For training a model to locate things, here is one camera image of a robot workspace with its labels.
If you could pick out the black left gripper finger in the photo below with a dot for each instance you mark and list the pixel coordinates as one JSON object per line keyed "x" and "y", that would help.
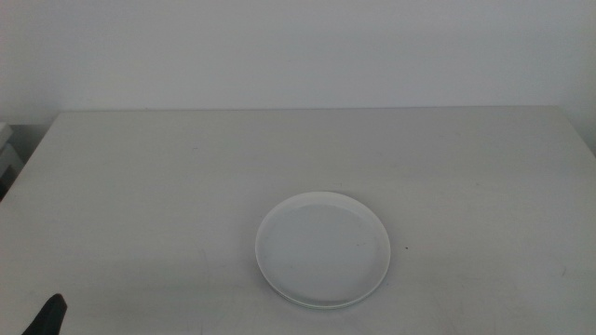
{"x": 49, "y": 318}

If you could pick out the pale green shallow bowl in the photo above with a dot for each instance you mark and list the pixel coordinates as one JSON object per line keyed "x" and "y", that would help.
{"x": 326, "y": 307}

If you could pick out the white shallow bowl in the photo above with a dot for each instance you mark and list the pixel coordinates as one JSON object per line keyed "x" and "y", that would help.
{"x": 321, "y": 251}

